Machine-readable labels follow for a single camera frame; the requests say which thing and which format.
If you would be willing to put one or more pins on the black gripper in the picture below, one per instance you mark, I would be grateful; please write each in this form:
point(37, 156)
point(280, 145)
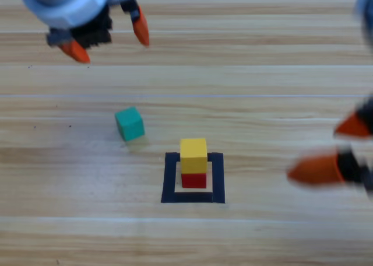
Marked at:
point(355, 164)
point(96, 32)

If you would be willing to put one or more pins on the green wooden block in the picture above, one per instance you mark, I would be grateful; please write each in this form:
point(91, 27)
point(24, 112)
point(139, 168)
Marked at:
point(129, 124)

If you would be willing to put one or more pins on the yellow wooden block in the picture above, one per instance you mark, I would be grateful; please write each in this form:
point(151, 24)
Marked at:
point(193, 156)

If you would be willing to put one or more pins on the red wooden block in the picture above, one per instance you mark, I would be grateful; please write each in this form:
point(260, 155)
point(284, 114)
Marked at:
point(193, 181)

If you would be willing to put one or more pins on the black tape square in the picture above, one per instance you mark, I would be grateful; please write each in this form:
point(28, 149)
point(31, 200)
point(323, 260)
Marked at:
point(169, 178)

